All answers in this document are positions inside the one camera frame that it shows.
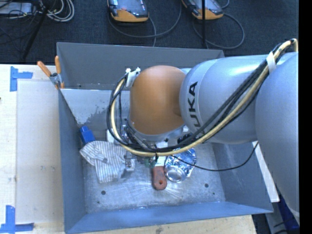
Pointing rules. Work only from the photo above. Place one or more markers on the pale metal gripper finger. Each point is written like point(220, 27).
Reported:
point(129, 163)

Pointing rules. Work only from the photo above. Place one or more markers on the white striped cloth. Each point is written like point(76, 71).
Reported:
point(104, 158)

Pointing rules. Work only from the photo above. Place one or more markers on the red-brown flat block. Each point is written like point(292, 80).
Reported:
point(159, 179)

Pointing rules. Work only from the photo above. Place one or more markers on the small white box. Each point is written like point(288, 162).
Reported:
point(109, 136)

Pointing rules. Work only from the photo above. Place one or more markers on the crumpled shiny silver packet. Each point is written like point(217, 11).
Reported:
point(181, 163)

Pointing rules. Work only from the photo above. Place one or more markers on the grey metal bin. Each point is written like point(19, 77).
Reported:
point(146, 203)

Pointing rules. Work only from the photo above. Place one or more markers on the blue plastic block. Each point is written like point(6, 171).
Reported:
point(87, 135)

